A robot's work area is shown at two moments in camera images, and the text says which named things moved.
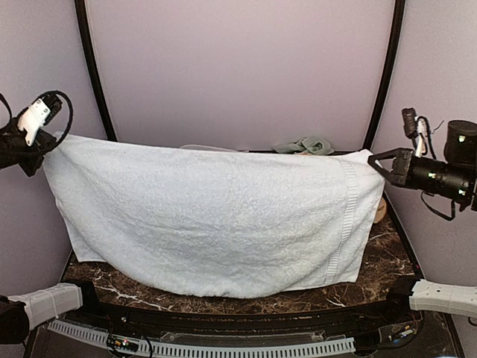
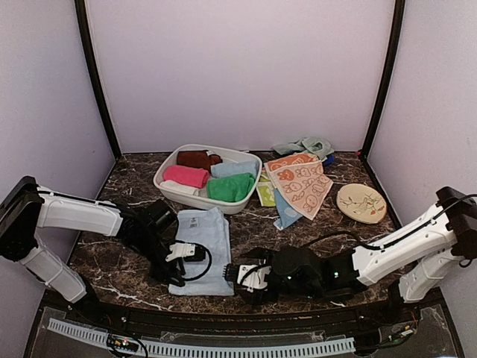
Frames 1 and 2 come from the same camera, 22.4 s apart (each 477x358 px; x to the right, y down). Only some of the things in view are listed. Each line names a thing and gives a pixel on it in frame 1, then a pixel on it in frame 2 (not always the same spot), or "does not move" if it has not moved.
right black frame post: [388, 72] does not move
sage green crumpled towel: [306, 145] does not move
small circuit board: [123, 343] does not move
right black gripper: [400, 167] to [256, 297]
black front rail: [83, 300] does not move
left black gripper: [41, 145] to [164, 271]
